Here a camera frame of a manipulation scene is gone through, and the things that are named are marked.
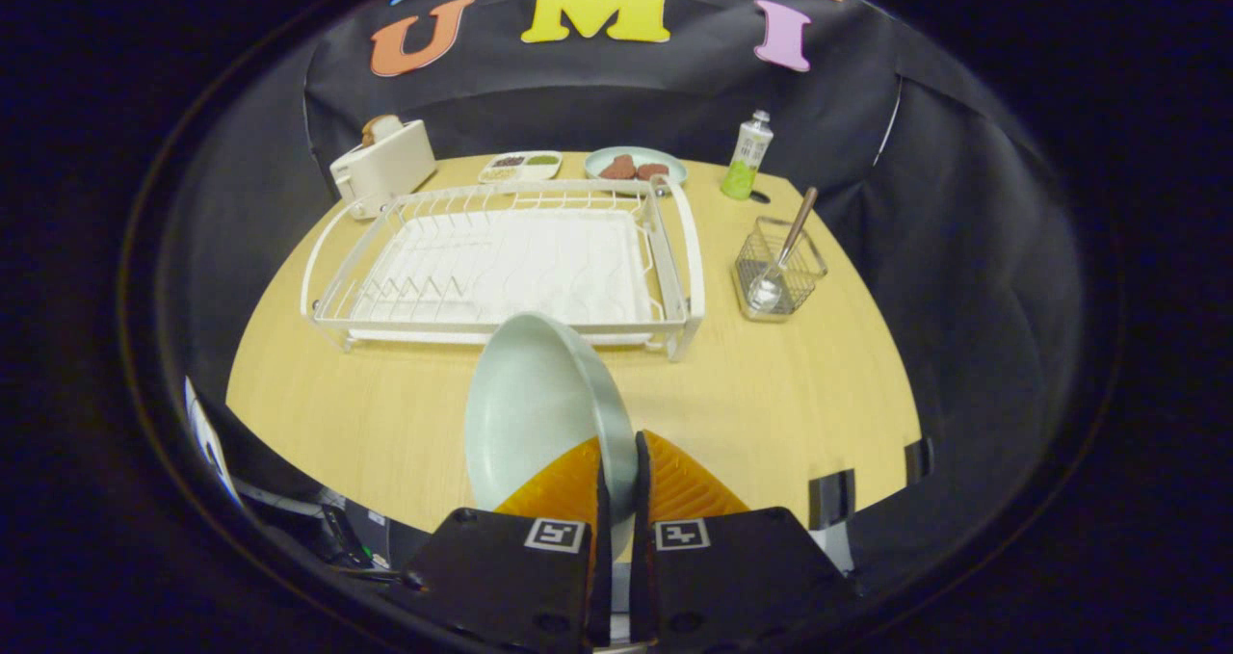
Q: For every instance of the black electronic device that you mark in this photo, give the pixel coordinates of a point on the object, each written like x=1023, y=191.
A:
x=342, y=534

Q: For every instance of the white drip tray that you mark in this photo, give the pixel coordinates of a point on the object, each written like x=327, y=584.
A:
x=539, y=269

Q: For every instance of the brown meat piece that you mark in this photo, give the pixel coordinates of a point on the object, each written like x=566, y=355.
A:
x=652, y=170
x=617, y=168

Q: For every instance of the black table clamp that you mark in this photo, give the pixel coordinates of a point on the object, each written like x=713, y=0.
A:
x=919, y=461
x=832, y=500

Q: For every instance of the green and white bottle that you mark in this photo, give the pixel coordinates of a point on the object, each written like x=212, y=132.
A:
x=744, y=168

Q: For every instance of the pale blue food plate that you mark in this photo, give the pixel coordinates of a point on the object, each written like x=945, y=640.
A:
x=676, y=169

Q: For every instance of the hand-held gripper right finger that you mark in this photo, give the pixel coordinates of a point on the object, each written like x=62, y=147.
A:
x=732, y=577

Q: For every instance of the light green plate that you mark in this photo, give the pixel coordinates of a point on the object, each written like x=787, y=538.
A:
x=539, y=404

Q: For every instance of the bread slice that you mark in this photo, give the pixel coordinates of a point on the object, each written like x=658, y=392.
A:
x=380, y=129

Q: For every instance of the black backdrop cloth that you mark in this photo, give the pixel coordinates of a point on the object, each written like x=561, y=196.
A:
x=963, y=298

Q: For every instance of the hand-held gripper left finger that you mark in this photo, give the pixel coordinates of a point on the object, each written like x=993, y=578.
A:
x=501, y=577

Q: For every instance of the white toaster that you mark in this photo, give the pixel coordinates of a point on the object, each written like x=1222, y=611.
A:
x=385, y=168

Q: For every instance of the small divided condiment tray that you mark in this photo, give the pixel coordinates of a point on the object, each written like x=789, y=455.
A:
x=520, y=168

